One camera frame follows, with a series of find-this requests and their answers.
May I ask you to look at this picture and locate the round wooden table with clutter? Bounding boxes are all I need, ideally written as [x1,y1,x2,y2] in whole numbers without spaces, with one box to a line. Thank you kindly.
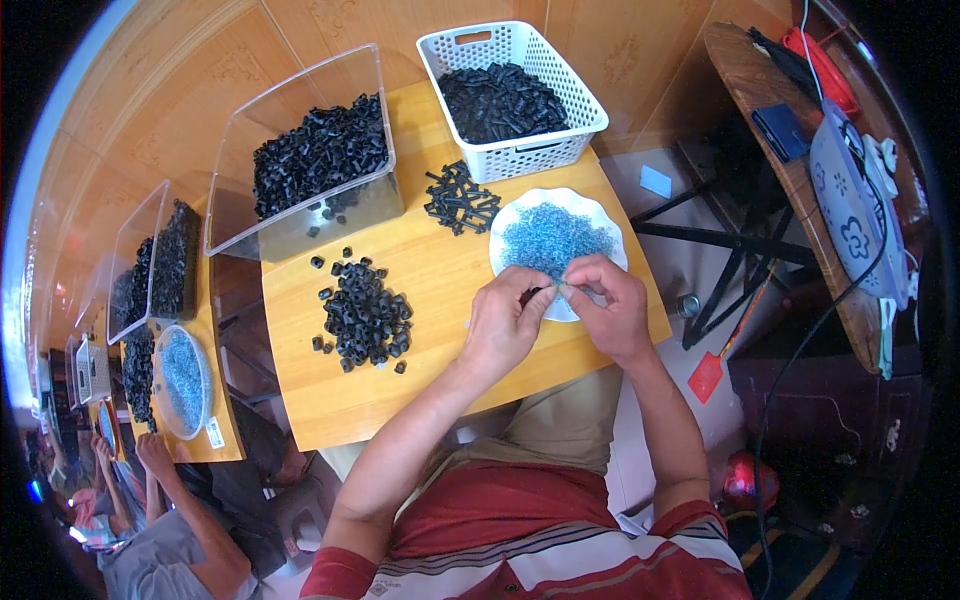
[703,18,933,376]

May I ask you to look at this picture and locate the person's left hand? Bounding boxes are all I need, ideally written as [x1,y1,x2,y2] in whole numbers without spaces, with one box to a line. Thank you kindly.
[459,265,560,371]

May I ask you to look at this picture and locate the heap of blue beads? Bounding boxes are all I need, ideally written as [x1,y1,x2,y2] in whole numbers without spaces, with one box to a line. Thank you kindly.
[501,202,617,288]

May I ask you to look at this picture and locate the person's legs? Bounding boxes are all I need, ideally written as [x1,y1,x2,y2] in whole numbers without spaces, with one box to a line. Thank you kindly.
[321,365,625,496]

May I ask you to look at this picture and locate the black folding table legs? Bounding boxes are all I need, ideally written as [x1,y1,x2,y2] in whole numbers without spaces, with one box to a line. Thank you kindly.
[630,161,822,352]

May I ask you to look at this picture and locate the pile of black tube pieces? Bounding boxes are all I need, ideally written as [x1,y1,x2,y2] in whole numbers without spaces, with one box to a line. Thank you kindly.
[309,246,415,375]

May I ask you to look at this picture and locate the heap of black basket parts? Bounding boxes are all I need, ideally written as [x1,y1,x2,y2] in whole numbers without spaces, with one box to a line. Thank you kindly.
[437,62,572,146]

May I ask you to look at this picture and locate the white perforated plastic basket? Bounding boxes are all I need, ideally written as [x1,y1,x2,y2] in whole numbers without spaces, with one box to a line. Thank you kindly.
[416,20,610,186]

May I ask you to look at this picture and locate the clear plastic bin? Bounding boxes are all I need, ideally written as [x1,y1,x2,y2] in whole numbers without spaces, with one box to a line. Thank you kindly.
[204,43,406,264]

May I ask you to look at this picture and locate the heap of black bin parts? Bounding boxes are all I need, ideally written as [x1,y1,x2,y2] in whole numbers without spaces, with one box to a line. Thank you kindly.
[252,93,391,228]

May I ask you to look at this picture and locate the grey plastic stool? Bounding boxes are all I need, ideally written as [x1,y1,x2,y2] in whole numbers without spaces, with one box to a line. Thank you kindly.
[271,474,340,575]

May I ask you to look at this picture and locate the wooden table with parts bins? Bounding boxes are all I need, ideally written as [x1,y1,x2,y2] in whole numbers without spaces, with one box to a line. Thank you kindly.
[105,180,249,465]
[30,330,125,460]

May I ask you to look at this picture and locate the person's right hand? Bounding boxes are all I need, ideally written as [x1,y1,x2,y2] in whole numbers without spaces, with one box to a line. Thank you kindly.
[562,255,652,369]

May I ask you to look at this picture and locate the white card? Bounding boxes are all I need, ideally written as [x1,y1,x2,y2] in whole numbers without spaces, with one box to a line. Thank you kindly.
[639,165,674,201]

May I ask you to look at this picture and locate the shiny red ball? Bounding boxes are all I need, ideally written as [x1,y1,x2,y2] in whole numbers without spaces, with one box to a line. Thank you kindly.
[723,450,782,513]

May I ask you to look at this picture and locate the person's body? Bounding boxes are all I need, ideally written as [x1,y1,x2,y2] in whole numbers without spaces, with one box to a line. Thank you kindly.
[300,459,755,600]

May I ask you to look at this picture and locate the black cable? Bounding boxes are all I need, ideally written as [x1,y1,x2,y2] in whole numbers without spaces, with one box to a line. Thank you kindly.
[752,116,894,600]

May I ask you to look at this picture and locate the dark wooden cabinet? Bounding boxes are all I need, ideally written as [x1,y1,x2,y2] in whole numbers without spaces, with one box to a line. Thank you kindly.
[727,330,935,558]

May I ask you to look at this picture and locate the white scalloped plate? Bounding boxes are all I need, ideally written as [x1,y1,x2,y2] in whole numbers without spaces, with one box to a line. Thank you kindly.
[489,187,630,324]

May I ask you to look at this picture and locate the red fly swatter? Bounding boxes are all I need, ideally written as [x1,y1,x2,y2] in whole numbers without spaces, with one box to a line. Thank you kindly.
[687,268,778,406]

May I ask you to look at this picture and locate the pile of black pin parts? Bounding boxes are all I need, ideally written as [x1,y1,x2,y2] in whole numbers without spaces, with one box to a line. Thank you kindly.
[423,159,502,237]

